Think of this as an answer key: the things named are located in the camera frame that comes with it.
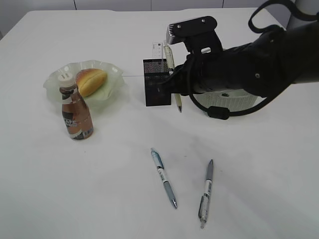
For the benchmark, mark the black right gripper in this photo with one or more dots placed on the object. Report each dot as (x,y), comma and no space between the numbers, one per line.
(184,79)

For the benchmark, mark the yellow grip pen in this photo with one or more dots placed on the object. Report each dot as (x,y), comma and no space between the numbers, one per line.
(171,67)

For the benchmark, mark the clear plastic ruler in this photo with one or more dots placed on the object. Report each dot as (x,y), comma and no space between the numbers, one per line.
(157,50)

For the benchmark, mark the blue grip pen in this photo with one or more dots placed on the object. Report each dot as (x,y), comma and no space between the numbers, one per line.
(164,178)

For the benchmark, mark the sugared bread bun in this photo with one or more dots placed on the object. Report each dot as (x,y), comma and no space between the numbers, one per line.
(90,80)

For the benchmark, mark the brown coffee bottle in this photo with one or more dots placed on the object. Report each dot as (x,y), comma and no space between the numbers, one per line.
(75,112)

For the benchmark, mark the grey white pen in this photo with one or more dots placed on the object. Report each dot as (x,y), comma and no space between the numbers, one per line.
(205,198)

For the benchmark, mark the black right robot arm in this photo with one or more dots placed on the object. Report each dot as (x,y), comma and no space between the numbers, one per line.
(264,68)

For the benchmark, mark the black mesh pen holder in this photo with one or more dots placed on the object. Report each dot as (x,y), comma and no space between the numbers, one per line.
(155,73)

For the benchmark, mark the green plastic basket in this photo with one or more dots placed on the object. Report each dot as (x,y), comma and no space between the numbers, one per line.
(238,100)

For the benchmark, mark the green wavy glass plate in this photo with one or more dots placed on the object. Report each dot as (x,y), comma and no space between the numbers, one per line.
(98,100)

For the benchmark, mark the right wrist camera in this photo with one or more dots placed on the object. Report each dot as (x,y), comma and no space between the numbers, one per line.
(196,34)

